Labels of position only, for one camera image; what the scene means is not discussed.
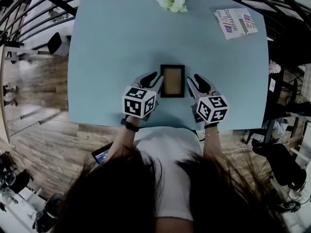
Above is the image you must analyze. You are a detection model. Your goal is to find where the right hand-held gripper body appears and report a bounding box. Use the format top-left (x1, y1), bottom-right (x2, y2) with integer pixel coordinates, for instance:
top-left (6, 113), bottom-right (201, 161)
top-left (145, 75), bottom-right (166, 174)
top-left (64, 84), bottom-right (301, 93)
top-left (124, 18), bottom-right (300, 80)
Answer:
top-left (191, 91), bottom-right (229, 124)

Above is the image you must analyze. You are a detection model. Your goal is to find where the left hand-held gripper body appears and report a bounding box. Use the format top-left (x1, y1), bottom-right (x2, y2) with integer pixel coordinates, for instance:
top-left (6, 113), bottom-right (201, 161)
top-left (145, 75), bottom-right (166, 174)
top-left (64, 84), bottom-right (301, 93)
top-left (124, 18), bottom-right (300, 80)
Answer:
top-left (122, 83), bottom-right (160, 121)

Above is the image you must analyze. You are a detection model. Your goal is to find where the black picture frame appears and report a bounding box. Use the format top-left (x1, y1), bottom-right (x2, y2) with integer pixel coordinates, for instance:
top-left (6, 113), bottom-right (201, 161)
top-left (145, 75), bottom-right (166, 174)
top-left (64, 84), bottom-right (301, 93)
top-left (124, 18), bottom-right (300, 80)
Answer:
top-left (159, 64), bottom-right (186, 99)

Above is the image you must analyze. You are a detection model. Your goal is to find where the person's right forearm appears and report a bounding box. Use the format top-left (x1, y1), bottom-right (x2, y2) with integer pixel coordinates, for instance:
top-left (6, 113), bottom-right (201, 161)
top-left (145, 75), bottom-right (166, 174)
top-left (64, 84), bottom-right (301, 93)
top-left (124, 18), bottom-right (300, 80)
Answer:
top-left (203, 126), bottom-right (229, 162)

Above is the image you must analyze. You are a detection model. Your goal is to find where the person's left forearm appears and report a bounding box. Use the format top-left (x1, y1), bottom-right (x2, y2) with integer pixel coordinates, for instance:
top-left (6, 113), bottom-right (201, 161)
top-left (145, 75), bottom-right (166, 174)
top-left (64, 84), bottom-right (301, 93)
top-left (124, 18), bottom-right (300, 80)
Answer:
top-left (104, 115), bottom-right (141, 169)

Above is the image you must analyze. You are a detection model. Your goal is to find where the light blue table top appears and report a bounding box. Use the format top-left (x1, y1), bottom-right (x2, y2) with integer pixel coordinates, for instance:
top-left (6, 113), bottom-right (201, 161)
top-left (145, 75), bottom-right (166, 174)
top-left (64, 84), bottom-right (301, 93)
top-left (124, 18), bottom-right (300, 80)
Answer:
top-left (67, 0), bottom-right (270, 131)

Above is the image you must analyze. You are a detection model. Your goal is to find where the black wristband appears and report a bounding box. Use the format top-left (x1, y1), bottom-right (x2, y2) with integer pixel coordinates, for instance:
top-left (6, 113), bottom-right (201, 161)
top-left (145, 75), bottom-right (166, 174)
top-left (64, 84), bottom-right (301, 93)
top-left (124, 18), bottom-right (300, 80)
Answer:
top-left (121, 118), bottom-right (140, 133)

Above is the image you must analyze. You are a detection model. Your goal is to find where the person's white shirt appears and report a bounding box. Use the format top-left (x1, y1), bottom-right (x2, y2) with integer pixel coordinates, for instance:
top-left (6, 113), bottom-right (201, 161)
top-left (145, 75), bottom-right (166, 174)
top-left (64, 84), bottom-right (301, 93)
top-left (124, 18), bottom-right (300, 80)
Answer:
top-left (133, 126), bottom-right (204, 222)

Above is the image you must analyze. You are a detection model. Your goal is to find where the pink toy figure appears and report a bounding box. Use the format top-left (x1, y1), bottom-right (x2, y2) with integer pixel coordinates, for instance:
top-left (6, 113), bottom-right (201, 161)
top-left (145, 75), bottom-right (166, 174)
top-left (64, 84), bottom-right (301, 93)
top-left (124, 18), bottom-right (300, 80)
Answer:
top-left (268, 59), bottom-right (282, 74)

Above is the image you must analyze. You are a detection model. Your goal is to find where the large black chair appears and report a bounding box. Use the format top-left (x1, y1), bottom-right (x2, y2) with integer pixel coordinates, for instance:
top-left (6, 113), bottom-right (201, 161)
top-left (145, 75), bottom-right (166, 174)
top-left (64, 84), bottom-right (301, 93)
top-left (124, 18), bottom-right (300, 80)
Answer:
top-left (251, 142), bottom-right (308, 186)

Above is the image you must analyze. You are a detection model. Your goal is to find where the small black chair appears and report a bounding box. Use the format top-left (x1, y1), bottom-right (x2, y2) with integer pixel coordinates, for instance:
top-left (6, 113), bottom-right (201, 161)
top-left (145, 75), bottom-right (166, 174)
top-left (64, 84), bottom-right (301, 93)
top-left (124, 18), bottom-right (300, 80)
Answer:
top-left (47, 32), bottom-right (61, 55)

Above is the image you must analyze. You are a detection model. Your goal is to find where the black camera equipment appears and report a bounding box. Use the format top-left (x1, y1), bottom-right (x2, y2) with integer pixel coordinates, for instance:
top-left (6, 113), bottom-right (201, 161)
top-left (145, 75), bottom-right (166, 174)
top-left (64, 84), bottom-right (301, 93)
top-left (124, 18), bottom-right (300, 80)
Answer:
top-left (0, 151), bottom-right (34, 196)

